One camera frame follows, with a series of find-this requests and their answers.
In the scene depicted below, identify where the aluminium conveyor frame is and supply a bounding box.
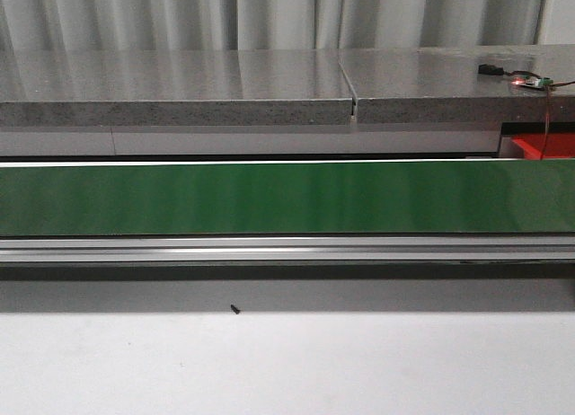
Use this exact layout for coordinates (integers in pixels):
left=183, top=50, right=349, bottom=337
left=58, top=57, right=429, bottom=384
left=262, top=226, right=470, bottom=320
left=1, top=160, right=574, bottom=264

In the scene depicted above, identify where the small green circuit board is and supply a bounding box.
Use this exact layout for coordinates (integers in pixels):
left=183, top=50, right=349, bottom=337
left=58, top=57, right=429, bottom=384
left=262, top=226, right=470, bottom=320
left=511, top=75, right=553, bottom=91

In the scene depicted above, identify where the green conveyor belt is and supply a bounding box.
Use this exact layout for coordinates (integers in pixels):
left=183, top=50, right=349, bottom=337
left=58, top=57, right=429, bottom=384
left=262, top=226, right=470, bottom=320
left=1, top=160, right=574, bottom=237

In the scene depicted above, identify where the grey granite counter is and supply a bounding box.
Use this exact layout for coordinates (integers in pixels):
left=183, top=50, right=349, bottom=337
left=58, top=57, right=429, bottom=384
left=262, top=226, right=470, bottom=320
left=1, top=45, right=574, bottom=128

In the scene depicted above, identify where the grey curtain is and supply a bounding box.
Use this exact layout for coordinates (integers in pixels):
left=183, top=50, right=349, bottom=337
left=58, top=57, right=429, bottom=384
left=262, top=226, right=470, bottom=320
left=1, top=0, right=574, bottom=51

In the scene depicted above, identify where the red black power cable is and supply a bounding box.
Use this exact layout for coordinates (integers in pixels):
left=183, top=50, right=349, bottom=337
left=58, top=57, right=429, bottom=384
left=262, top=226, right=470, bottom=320
left=500, top=67, right=575, bottom=161

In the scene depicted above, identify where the black plug connector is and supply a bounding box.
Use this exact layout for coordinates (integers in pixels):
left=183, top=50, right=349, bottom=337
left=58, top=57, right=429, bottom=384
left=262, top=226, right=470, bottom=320
left=478, top=64, right=505, bottom=76

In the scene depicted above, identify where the red plastic tray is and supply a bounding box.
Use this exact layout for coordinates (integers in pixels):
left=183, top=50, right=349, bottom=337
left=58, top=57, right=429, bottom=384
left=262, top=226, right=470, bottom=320
left=512, top=133, right=574, bottom=160

